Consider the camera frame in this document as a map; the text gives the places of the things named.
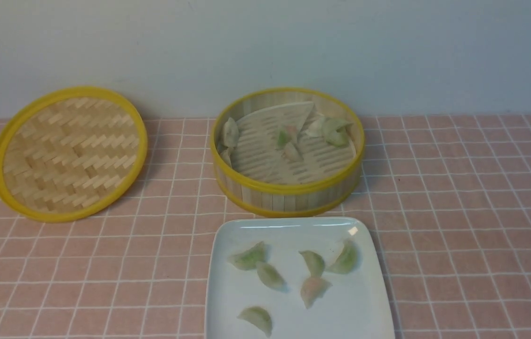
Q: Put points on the green dumpling steamer front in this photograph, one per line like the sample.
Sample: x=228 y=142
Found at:
x=314 y=262

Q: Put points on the green dumpling plate front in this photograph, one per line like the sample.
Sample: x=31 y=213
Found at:
x=258 y=317

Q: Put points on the green dumpling plate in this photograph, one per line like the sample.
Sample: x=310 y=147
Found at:
x=269 y=276
x=347 y=260
x=258 y=317

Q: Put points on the green dumpling plate centre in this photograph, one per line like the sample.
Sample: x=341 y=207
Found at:
x=269 y=276

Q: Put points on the white square plate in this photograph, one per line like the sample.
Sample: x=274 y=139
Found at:
x=355 y=306

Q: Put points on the pink dumpling on plate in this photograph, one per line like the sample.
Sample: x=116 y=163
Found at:
x=313 y=288

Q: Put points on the green dumpling plate right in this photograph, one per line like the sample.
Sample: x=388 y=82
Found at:
x=347 y=260

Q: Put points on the bamboo steamer lid yellow rim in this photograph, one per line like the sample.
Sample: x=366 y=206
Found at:
x=71 y=154

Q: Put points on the pale dumpling steamer left edge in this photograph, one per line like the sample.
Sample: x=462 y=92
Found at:
x=226 y=154

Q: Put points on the pale dumpling steamer left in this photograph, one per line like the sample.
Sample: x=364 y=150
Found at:
x=230 y=133

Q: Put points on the pale dumpling steamer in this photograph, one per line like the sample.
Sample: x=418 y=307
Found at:
x=315 y=129
x=230 y=133

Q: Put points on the white perforated steamer liner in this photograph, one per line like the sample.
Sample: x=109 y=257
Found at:
x=256 y=156

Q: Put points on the bamboo steamer basket yellow rim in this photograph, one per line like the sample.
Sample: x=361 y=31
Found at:
x=281 y=201

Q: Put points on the pink dumpling steamer centre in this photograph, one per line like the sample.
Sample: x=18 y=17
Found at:
x=290 y=152

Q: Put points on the pale dumpling steamer back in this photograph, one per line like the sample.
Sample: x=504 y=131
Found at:
x=315 y=129

